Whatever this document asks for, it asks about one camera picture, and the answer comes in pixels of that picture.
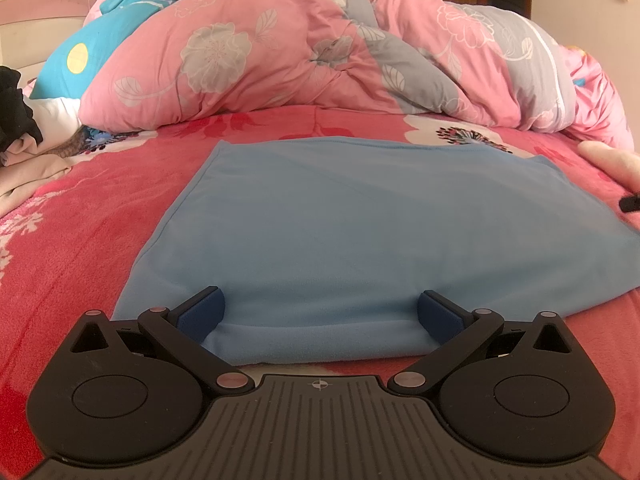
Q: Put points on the pink floral quilt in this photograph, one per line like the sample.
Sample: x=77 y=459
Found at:
x=300 y=50

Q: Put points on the beige cloth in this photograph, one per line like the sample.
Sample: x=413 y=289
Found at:
x=30 y=175

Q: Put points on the black garment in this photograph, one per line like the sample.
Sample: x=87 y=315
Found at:
x=12 y=110

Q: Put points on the blue printed bedding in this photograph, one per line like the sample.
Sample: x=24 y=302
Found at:
x=110 y=35

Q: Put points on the pink and cream headboard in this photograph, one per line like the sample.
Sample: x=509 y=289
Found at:
x=35 y=15

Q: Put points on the white pillow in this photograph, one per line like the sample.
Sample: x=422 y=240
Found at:
x=55 y=120

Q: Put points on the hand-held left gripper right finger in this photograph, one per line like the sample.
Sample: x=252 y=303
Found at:
x=440 y=315

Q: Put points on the cream folded towel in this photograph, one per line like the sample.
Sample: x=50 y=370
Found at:
x=615 y=165

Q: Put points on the blue printed t-shirt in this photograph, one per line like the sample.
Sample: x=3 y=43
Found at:
x=350 y=235

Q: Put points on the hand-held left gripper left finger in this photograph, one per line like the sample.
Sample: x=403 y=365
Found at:
x=202 y=312

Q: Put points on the red floral blanket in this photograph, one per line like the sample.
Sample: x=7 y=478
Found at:
x=90 y=240

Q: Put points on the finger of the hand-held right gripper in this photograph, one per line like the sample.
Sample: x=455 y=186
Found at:
x=631 y=202

